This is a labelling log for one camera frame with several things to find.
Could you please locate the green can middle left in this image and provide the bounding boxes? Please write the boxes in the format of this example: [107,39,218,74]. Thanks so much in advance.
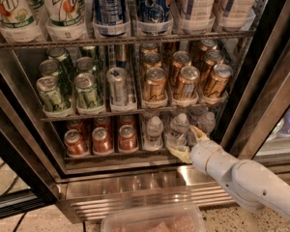
[39,59,72,92]

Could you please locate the blue bottle right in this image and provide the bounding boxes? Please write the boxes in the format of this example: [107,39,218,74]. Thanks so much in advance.
[136,0,172,35]

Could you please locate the green can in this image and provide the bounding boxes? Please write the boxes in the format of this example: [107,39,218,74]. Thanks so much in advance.
[39,59,72,92]
[74,72,102,109]
[36,75,71,112]
[76,57,99,74]

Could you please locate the blue bottle left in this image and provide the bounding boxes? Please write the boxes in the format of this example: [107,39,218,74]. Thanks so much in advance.
[94,0,128,37]

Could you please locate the red can front middle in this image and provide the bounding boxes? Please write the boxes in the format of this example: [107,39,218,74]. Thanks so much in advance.
[92,127,113,156]

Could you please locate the gold can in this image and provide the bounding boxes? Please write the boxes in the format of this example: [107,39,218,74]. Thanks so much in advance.
[173,66,200,101]
[203,64,233,99]
[144,68,166,102]

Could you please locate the gold can front middle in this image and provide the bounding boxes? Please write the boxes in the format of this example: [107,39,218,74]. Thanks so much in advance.
[173,66,200,101]

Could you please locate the white bottle left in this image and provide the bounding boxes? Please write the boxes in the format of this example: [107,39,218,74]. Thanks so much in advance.
[179,0,215,32]

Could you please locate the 7up bottle left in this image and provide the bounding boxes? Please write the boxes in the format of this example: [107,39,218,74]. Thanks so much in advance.
[0,0,40,34]

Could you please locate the clear water bottle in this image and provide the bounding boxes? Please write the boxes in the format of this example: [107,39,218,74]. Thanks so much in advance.
[166,113,189,147]
[197,112,216,135]
[144,116,163,151]

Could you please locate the gold can second row right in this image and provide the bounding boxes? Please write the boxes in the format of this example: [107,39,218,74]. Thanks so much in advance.
[201,49,224,81]

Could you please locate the clear plastic container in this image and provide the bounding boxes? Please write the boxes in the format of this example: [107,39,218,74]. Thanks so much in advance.
[101,202,206,232]

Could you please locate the stainless steel fridge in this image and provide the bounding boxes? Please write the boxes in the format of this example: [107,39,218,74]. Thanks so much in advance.
[0,0,290,223]

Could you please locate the gold can second row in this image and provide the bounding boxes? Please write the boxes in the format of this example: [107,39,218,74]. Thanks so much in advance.
[169,51,191,86]
[142,52,162,72]
[201,49,224,81]

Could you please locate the fridge glass door right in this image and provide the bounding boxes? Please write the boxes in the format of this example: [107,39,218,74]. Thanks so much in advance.
[214,0,290,167]

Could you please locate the gold can second row middle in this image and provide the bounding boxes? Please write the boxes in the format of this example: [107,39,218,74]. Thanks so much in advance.
[169,51,191,86]

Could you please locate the silver can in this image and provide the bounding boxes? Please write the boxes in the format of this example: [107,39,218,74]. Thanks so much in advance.
[106,67,129,106]

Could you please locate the white bottle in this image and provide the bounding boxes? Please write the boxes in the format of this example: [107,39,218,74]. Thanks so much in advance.
[179,0,215,32]
[217,0,255,31]

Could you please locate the green can front left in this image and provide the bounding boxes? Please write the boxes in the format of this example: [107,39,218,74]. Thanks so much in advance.
[36,75,71,112]

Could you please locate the white bottle right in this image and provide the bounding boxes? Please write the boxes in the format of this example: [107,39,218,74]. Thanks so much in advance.
[217,0,255,31]

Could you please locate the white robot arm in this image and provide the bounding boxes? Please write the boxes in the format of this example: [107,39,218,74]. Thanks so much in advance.
[166,126,290,220]

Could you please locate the gold can front left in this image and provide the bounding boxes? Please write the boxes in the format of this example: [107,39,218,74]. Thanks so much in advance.
[144,68,166,102]

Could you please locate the gold can front right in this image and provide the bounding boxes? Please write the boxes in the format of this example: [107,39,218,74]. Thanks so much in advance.
[203,64,233,99]

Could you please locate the gold can second row left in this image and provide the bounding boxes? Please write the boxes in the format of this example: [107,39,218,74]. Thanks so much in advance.
[142,52,162,72]

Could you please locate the blue bottle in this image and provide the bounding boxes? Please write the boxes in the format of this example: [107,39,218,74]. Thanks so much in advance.
[94,0,128,37]
[136,0,172,35]

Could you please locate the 7up bottle right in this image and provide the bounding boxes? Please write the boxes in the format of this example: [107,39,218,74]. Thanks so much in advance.
[44,0,85,29]

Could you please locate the red can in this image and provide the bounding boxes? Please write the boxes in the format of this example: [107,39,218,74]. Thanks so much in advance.
[119,125,137,152]
[64,130,89,158]
[92,127,113,156]

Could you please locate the red can front left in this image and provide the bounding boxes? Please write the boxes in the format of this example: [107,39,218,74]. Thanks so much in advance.
[64,130,89,158]

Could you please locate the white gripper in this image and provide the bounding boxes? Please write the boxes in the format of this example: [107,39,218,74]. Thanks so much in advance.
[166,126,222,173]

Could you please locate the green can front right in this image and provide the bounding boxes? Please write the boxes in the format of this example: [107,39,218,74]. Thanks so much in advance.
[74,72,102,109]

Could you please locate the red can front right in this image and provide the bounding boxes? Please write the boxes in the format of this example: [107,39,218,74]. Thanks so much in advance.
[119,125,137,152]

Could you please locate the green can middle right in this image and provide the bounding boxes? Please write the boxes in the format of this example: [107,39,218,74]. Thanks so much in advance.
[76,57,99,74]

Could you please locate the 7up bottle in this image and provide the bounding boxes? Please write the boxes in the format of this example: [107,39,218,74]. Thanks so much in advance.
[44,0,85,29]
[0,0,40,34]

